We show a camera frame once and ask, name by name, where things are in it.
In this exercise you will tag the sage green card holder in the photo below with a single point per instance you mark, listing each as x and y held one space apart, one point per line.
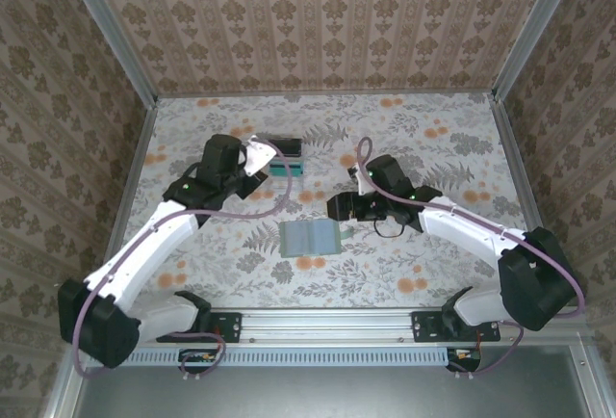
308 239

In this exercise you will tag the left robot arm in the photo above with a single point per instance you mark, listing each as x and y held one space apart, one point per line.
144 254

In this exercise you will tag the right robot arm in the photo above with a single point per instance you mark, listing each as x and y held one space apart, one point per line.
462 230

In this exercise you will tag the teal card with dark stripe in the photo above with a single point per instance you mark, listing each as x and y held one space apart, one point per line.
286 168

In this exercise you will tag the grey metal panel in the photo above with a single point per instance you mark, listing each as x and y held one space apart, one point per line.
313 394

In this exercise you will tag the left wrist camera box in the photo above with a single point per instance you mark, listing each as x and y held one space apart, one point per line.
255 155

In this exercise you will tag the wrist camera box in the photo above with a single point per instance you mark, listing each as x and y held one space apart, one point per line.
255 155
361 182

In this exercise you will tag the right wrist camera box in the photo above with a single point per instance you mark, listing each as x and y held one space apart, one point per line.
361 182

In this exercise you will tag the aluminium side rail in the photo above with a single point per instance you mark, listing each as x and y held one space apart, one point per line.
138 148
514 148

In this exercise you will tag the aluminium back rail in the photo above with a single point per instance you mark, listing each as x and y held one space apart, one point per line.
327 94

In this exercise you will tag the aluminium mounting rail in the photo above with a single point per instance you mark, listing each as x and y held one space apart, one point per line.
327 324

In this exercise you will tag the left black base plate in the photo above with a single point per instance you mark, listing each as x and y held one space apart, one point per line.
226 326

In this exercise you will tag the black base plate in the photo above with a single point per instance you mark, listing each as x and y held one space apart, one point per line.
426 329
226 326

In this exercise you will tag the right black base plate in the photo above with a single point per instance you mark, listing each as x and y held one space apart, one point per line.
426 329

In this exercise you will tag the aluminium frame post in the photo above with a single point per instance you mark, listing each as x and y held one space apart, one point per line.
110 28
535 28

